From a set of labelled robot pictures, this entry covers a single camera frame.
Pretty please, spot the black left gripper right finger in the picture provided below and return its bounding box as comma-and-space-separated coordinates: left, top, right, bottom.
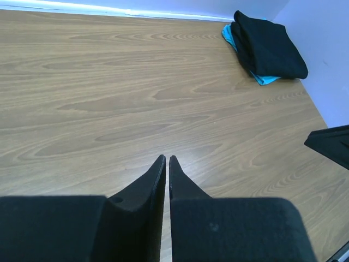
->
169, 156, 316, 261

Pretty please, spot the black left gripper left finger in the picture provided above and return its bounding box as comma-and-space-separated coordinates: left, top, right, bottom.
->
1, 155, 166, 261

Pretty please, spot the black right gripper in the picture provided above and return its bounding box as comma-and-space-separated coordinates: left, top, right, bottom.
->
304, 125, 349, 169

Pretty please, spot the black folded t shirt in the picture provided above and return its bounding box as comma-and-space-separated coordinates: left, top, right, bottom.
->
231, 10, 308, 79

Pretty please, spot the cyan folded t shirt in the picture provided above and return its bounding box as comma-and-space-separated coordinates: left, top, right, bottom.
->
222, 22, 281, 86

